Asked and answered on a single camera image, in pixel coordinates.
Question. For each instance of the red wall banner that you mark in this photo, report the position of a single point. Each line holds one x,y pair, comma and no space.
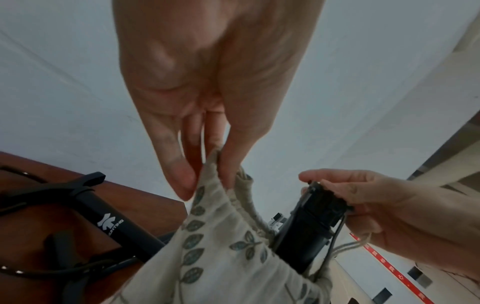
386,267

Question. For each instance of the person's left hand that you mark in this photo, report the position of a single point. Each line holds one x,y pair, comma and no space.
210,59

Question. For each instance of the leaf print drawstring bag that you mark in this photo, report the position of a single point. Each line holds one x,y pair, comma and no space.
210,261

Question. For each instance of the pile of black tripods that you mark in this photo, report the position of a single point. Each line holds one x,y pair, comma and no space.
307,231

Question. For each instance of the person's right hand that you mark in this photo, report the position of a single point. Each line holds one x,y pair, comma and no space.
412,219

